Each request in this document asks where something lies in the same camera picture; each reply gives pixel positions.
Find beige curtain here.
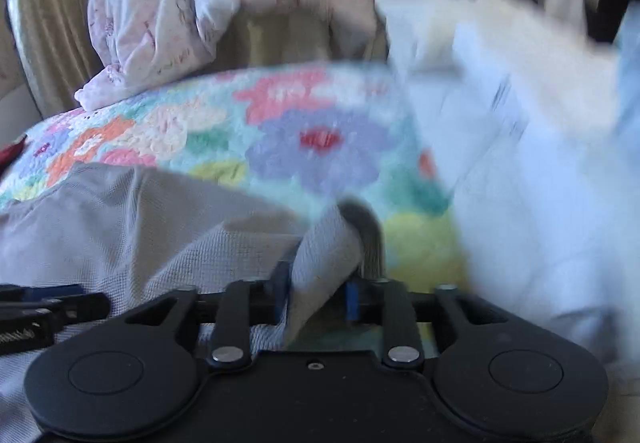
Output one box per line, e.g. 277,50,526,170
0,0,116,119

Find floral patchwork quilt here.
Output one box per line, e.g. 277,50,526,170
0,63,471,354

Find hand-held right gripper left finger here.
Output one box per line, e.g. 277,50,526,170
124,262,292,369

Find dark red garment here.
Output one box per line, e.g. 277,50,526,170
0,136,28,166

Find pile of white clothes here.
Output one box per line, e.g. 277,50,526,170
375,0,640,374

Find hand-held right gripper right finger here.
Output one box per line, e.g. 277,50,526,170
345,279,501,369

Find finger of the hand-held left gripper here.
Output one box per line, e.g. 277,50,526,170
0,293,112,357
0,283,85,301

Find pink printed fleece robe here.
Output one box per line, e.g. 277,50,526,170
75,0,421,111

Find grey waffle-knit garment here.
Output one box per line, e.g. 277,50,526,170
0,162,386,443

